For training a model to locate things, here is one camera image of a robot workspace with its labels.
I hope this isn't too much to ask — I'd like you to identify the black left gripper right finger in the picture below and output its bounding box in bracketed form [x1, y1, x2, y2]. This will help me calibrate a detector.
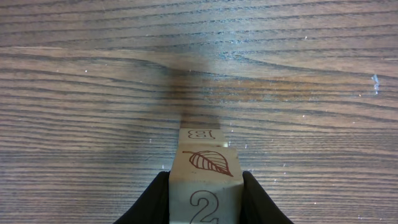
[239, 171, 294, 224]

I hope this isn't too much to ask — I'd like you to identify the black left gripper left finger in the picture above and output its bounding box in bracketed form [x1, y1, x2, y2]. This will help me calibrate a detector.
[114, 171, 170, 224]

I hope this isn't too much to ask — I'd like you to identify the wooden leaf number two block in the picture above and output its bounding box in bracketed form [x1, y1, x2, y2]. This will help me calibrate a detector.
[169, 145, 244, 224]

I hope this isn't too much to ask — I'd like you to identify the wooden B block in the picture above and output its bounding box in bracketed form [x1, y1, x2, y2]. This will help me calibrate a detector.
[178, 128, 228, 147]

